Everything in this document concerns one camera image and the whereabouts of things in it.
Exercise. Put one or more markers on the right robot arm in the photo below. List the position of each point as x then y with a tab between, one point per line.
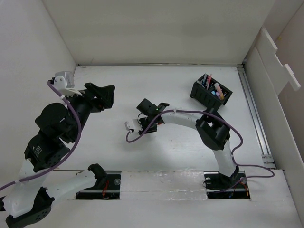
212	131

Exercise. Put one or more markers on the aluminium rail right edge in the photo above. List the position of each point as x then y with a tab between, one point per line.
266	155

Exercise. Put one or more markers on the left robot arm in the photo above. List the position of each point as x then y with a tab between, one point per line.
59	124

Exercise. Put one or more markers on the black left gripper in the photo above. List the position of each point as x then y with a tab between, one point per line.
107	92

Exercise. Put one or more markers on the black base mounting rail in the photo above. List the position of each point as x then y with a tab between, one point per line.
164	186

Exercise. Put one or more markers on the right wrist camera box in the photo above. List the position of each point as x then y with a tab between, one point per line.
132	125

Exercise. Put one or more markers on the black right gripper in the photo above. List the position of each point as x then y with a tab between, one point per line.
143	128

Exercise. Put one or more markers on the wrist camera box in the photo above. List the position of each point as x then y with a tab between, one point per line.
132	125
64	83

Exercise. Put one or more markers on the dark red clear pen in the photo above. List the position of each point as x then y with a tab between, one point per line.
209	80

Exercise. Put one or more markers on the orange yellow highlighter marker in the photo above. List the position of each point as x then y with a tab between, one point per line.
222	94

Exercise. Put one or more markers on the blue clear gel pen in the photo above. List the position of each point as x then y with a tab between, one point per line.
204	80

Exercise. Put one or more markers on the black slotted pen holder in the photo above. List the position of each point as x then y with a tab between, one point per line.
205	97

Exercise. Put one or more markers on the pink clear gel pen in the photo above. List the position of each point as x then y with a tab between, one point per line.
207	82

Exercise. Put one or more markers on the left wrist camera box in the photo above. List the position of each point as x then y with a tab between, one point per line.
64	83

